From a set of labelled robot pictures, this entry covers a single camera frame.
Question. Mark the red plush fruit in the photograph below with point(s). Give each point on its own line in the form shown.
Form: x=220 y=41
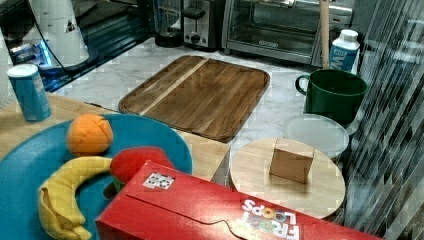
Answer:
x=129 y=161

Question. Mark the white blue milk bottle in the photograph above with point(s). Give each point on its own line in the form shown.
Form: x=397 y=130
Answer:
x=344 y=52

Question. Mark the jar with wooden lid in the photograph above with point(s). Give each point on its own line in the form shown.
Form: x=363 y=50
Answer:
x=321 y=196

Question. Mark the black slot toaster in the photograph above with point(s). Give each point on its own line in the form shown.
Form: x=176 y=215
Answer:
x=203 y=23

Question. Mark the red Froot Loops box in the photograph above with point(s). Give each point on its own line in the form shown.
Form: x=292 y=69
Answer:
x=160 y=203

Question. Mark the yellow plush banana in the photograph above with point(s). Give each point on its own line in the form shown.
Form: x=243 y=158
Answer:
x=58 y=209

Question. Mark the silver toaster oven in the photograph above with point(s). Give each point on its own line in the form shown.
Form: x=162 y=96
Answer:
x=283 y=29

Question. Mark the green mug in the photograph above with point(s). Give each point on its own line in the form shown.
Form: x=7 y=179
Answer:
x=331 y=93

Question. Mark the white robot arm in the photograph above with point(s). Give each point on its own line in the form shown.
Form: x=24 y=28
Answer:
x=61 y=44

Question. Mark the orange plush fruit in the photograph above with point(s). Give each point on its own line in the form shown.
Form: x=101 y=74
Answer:
x=89 y=135

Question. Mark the wooden spoon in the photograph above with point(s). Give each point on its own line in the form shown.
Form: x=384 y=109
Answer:
x=324 y=23

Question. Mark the jar with clear lid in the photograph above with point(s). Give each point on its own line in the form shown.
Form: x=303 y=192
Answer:
x=318 y=131

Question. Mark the blue plate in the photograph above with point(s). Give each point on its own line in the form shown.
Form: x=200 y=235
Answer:
x=26 y=167

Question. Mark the blue shaker white cap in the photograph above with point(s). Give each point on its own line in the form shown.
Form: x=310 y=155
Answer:
x=30 y=92

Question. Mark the wooden cutting board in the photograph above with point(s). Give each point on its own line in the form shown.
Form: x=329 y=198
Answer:
x=199 y=95

